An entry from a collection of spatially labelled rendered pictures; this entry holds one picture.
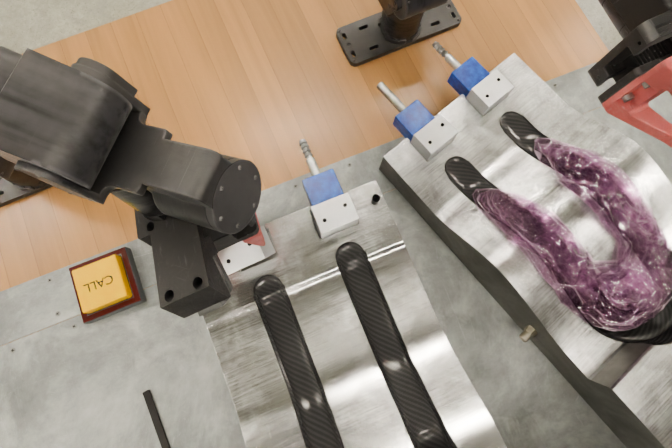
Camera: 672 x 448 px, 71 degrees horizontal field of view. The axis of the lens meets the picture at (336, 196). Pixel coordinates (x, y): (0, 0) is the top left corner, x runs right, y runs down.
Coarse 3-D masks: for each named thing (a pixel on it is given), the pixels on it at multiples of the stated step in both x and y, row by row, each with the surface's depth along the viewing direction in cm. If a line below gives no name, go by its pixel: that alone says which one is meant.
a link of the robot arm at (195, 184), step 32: (96, 64) 32; (128, 96) 34; (128, 128) 35; (160, 128) 34; (128, 160) 34; (160, 160) 33; (192, 160) 32; (224, 160) 33; (96, 192) 34; (160, 192) 34; (192, 192) 31; (224, 192) 33; (256, 192) 37; (224, 224) 34
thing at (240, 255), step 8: (264, 232) 57; (232, 248) 53; (240, 248) 53; (248, 248) 53; (256, 248) 53; (264, 248) 54; (272, 248) 57; (224, 256) 53; (232, 256) 53; (240, 256) 53; (248, 256) 53; (256, 256) 53; (264, 256) 53; (224, 264) 53; (232, 264) 53; (240, 264) 53; (248, 264) 53; (232, 272) 53
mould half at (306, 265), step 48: (288, 240) 59; (336, 240) 59; (384, 240) 59; (240, 288) 57; (288, 288) 58; (336, 288) 58; (384, 288) 58; (240, 336) 56; (336, 336) 57; (432, 336) 57; (240, 384) 55; (336, 384) 55; (384, 384) 55; (432, 384) 54; (288, 432) 53; (384, 432) 51; (480, 432) 50
